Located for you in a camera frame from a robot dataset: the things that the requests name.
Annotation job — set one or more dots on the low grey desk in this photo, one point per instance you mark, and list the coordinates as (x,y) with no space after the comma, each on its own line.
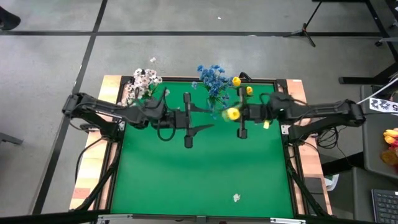
(362,199)

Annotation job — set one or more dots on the loose white blossom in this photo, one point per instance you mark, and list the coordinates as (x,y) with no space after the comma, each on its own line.
(236,197)

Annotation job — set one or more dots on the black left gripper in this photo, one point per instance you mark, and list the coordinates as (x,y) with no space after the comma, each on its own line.
(174,119)

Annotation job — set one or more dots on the pale green foreground flower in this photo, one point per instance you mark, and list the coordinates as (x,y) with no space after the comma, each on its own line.
(236,81)

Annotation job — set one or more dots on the grey rolling chair base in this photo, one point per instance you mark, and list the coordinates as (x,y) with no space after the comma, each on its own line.
(387,39)

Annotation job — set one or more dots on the black aluminium table frame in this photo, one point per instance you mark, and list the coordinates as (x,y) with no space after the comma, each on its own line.
(124,80)

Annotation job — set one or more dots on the black tripod stand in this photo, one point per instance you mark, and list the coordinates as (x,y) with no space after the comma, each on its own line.
(303,31)

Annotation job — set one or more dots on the person's shoe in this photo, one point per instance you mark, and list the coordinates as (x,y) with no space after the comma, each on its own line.
(7,20)

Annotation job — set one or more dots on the white paper number label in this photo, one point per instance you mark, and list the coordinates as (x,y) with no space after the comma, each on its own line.
(381,105)

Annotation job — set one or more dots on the silver aluminium bar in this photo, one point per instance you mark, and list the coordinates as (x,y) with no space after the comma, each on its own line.
(115,217)
(287,220)

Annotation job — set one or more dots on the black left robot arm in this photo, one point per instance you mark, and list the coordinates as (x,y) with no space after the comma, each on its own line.
(102,109)

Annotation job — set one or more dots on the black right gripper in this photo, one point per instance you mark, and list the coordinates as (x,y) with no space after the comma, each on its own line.
(255,113)

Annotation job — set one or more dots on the green table mat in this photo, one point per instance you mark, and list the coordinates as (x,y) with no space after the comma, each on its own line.
(202,174)

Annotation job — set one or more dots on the orange yellow tulip bunch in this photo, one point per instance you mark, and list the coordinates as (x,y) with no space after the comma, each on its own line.
(391,133)

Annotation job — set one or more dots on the white paper scrap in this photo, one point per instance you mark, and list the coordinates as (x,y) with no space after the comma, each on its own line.
(332,182)

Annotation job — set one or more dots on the white mounting plate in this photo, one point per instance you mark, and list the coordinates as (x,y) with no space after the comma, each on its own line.
(284,129)

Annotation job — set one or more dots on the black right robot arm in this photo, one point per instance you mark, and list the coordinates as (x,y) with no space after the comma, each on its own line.
(320,112)

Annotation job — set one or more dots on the small grey camera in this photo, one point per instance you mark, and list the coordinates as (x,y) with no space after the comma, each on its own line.
(201,218)

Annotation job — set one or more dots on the grey furniture leg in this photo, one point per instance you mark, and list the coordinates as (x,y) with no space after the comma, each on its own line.
(11,139)

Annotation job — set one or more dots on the black keyboard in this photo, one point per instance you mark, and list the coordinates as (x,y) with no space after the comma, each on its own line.
(387,207)

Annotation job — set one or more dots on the small yellow tag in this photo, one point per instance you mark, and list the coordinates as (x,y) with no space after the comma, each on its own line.
(266,124)

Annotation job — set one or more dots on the black desk leg frame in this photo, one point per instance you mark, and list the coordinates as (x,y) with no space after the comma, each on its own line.
(351,80)

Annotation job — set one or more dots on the yellow artificial tulip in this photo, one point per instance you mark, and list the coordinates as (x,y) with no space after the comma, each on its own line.
(249,90)
(233,114)

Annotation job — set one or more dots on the black frame clamp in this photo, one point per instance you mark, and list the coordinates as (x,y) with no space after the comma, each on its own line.
(246,75)
(143,72)

